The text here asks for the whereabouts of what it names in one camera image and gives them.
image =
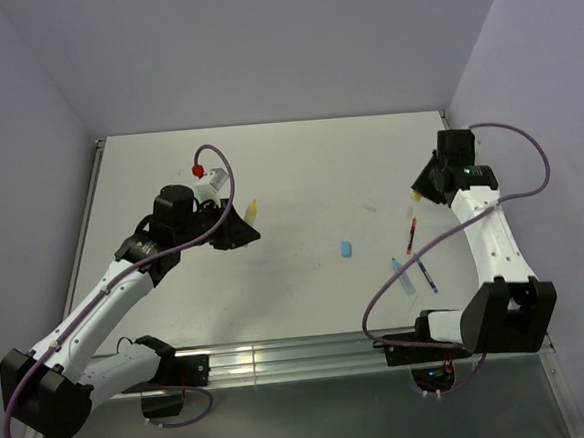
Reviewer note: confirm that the red thin pen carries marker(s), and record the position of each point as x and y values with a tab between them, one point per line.
411	236

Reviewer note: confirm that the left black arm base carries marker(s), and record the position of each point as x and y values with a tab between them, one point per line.
181	376

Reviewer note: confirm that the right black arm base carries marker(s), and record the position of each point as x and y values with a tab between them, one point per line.
401	356

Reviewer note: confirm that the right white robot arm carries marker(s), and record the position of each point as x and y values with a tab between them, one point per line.
511	309

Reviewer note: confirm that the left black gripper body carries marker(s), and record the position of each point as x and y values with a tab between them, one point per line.
202	224

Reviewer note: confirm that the blue highlighter pen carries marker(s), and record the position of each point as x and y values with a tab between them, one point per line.
402	277

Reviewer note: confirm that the blue pen cap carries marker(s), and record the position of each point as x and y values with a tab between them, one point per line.
346	249

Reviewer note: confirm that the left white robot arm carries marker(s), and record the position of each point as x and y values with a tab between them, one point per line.
54	387

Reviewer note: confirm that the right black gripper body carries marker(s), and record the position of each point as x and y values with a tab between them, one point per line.
425	184

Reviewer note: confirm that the aluminium rail frame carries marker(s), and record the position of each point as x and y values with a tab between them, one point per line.
271	360

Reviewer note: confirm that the blue thin pen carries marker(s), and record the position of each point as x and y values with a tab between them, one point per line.
425	274

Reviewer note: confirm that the yellow highlighter pen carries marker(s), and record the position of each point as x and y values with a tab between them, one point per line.
251	213

